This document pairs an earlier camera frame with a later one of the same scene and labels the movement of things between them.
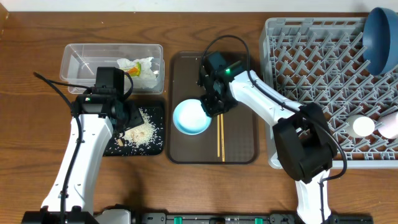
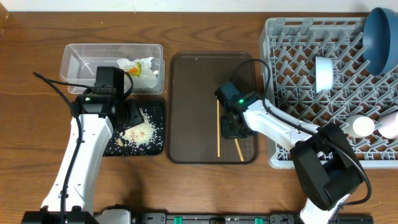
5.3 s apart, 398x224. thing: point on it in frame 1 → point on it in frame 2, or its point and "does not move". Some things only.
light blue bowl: (189, 117) → (324, 73)
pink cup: (390, 129) does not move
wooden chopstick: (218, 134) does not move
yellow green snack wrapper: (135, 71) does not move
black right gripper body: (216, 104) → (229, 130)
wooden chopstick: (222, 138) → (239, 149)
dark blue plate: (380, 40) does not move
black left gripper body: (131, 119) does not move
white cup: (358, 126) does not move
